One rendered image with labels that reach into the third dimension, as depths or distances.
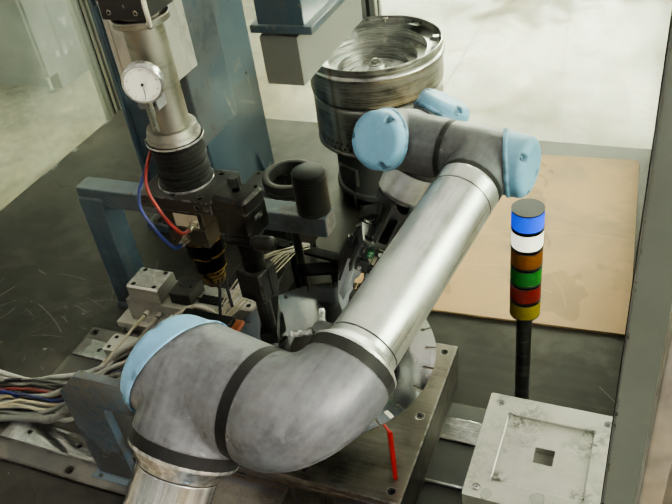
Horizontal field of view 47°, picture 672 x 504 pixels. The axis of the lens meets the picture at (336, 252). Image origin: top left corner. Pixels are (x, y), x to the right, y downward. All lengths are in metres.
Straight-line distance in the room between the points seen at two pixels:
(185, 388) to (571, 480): 0.55
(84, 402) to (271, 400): 0.58
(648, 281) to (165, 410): 0.44
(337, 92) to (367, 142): 0.72
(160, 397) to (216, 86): 0.58
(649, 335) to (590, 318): 0.82
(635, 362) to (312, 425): 0.29
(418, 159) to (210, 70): 0.39
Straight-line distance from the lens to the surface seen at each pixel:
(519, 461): 1.10
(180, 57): 1.09
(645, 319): 0.68
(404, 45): 1.83
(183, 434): 0.76
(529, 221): 1.06
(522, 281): 1.13
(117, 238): 1.57
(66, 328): 1.70
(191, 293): 1.45
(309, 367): 0.71
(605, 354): 1.45
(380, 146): 0.93
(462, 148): 0.90
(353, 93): 1.64
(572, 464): 1.10
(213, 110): 1.20
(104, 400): 1.20
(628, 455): 0.81
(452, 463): 1.27
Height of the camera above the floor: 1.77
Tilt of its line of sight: 37 degrees down
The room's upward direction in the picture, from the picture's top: 9 degrees counter-clockwise
